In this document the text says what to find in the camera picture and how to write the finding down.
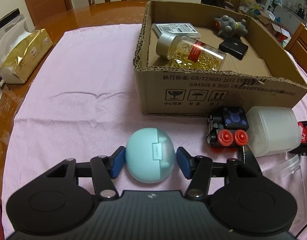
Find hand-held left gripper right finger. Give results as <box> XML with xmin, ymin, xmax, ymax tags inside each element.
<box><xmin>176</xmin><ymin>147</ymin><xmax>262</xmax><ymax>199</ymax></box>

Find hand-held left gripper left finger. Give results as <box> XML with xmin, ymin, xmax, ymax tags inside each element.
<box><xmin>45</xmin><ymin>146</ymin><xmax>126</xmax><ymax>200</ymax></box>

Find red toy train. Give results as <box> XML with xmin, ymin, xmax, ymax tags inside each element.
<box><xmin>297</xmin><ymin>120</ymin><xmax>307</xmax><ymax>143</ymax></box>

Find teal earbud case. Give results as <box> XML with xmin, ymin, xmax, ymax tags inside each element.
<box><xmin>125</xmin><ymin>127</ymin><xmax>175</xmax><ymax>183</ymax></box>

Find cardboard box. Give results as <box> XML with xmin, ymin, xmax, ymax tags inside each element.
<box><xmin>133</xmin><ymin>0</ymin><xmax>307</xmax><ymax>117</ymax></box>

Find clear bottle of golden capsules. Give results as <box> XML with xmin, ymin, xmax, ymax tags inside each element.
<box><xmin>156</xmin><ymin>33</ymin><xmax>226</xmax><ymax>71</ymax></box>

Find black square box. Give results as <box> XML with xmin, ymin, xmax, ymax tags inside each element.
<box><xmin>218</xmin><ymin>37</ymin><xmax>249</xmax><ymax>60</ymax></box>

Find clear card case with barcode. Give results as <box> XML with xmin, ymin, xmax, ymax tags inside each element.
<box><xmin>152</xmin><ymin>22</ymin><xmax>201</xmax><ymax>40</ymax></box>

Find grey toy animal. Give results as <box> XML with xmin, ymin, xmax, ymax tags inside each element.
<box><xmin>214</xmin><ymin>15</ymin><xmax>249</xmax><ymax>38</ymax></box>

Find empty clear plastic jar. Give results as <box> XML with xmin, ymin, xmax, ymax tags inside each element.
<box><xmin>261</xmin><ymin>152</ymin><xmax>307</xmax><ymax>188</ymax></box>

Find white plastic box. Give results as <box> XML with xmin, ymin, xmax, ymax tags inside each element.
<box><xmin>245</xmin><ymin>106</ymin><xmax>302</xmax><ymax>157</ymax></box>

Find black glossy teardrop tool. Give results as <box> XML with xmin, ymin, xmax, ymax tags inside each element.
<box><xmin>238</xmin><ymin>145</ymin><xmax>263</xmax><ymax>177</ymax></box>

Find black and red toy car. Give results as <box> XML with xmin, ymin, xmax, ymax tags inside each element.
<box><xmin>206</xmin><ymin>107</ymin><xmax>249</xmax><ymax>154</ymax></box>

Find pink cloth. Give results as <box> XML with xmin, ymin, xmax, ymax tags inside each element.
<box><xmin>1</xmin><ymin>24</ymin><xmax>307</xmax><ymax>240</ymax></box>

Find pile of cardboard boxes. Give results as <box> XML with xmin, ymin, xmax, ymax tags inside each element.
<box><xmin>253</xmin><ymin>5</ymin><xmax>291</xmax><ymax>43</ymax></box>

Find golden tissue pack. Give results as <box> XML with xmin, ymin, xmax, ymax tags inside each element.
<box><xmin>0</xmin><ymin>21</ymin><xmax>53</xmax><ymax>84</ymax></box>

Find clear jar with black lid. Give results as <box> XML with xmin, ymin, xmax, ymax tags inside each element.
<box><xmin>0</xmin><ymin>8</ymin><xmax>29</xmax><ymax>48</ymax></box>

